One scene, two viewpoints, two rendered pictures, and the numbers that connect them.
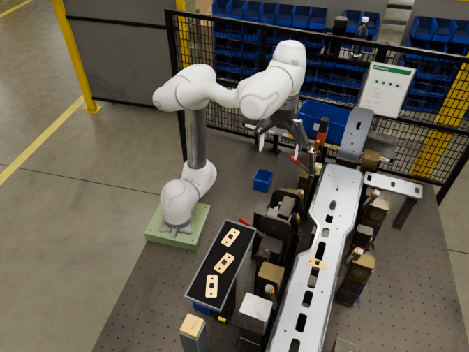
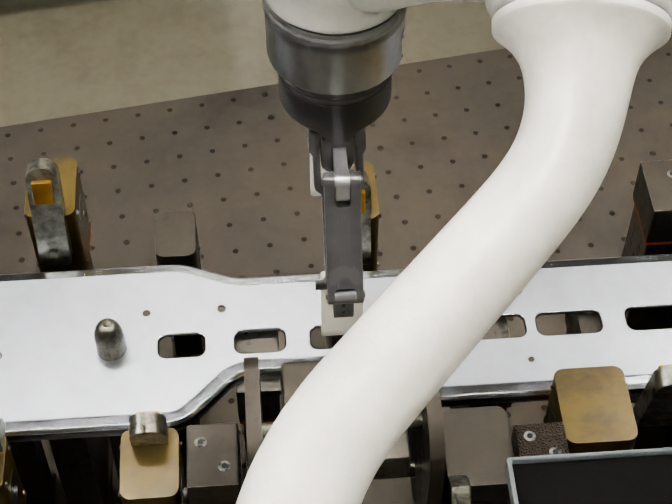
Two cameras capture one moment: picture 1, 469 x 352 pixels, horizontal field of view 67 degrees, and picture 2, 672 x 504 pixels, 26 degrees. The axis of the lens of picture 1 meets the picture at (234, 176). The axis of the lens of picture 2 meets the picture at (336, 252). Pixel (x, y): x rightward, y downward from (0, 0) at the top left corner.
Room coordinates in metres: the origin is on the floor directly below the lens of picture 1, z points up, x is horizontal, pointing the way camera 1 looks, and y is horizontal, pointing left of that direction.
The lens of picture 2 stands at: (1.31, 0.46, 2.32)
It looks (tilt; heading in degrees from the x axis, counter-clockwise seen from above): 51 degrees down; 244
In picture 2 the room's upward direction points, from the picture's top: straight up
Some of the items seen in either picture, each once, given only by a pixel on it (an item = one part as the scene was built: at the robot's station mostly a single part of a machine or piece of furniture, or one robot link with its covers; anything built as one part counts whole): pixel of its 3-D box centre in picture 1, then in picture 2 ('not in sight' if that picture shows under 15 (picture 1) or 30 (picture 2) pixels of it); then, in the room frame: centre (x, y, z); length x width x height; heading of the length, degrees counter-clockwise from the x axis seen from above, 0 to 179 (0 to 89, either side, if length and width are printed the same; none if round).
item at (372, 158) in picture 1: (363, 178); not in sight; (1.45, -0.75, 0.88); 0.08 x 0.08 x 0.36; 68
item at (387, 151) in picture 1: (317, 131); not in sight; (1.72, -0.50, 1.01); 0.90 x 0.22 x 0.03; 68
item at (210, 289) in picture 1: (211, 285); not in sight; (0.62, 0.08, 1.17); 0.08 x 0.04 x 0.01; 179
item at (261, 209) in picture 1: (257, 232); not in sight; (1.06, -0.11, 0.89); 0.09 x 0.08 x 0.38; 68
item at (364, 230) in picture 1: (360, 248); (185, 298); (1.00, -0.63, 0.84); 0.10 x 0.05 x 0.29; 68
